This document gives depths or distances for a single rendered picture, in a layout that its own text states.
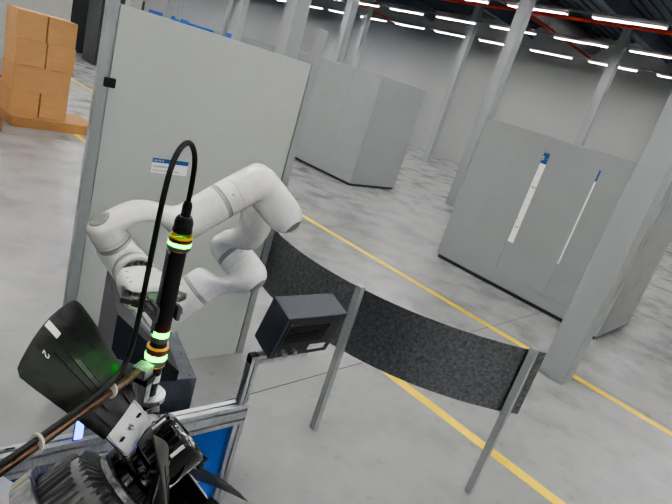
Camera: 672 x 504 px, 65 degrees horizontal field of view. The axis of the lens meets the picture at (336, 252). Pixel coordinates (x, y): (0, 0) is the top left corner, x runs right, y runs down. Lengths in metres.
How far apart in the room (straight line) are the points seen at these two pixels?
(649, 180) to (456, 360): 2.63
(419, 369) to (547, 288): 4.28
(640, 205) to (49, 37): 7.81
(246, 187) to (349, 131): 9.74
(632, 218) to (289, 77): 3.10
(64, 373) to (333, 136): 10.47
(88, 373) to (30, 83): 8.19
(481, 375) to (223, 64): 2.15
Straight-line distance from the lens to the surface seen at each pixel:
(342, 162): 11.04
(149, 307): 1.07
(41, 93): 9.20
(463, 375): 2.99
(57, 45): 9.12
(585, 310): 5.12
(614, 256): 5.01
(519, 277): 7.19
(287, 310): 1.73
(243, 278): 1.75
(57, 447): 1.68
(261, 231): 1.59
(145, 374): 1.10
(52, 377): 1.02
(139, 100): 2.85
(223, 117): 3.04
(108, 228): 1.21
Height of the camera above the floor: 1.98
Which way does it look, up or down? 18 degrees down
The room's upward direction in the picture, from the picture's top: 17 degrees clockwise
